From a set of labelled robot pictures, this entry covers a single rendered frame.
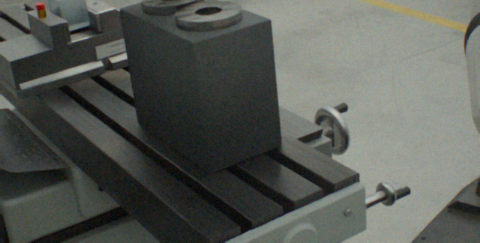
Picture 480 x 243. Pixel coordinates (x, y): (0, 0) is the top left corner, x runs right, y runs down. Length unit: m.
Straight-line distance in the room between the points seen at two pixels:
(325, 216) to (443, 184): 1.88
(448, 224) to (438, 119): 1.78
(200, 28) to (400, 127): 2.30
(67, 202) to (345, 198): 0.53
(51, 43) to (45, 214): 0.30
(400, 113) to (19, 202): 2.29
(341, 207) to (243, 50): 0.24
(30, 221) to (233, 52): 0.51
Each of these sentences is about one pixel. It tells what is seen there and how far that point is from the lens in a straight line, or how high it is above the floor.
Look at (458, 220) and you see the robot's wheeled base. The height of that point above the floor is 0.59.
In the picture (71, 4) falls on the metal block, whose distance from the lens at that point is 1.46.
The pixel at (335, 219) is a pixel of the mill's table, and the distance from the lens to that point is 1.02.
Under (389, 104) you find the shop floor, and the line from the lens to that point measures 3.46.
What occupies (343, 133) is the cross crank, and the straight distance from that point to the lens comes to 1.77.
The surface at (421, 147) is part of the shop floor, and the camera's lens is 3.11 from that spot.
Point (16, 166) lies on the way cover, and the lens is 1.30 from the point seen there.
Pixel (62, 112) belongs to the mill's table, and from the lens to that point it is 1.33.
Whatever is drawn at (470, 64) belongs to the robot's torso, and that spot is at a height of 1.00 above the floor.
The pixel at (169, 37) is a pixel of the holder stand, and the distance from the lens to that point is 1.04.
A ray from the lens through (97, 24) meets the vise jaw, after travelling 1.45.
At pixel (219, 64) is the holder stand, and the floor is 1.09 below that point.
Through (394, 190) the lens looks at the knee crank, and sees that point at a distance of 1.79.
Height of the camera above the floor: 1.45
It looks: 24 degrees down
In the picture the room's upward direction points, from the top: 6 degrees counter-clockwise
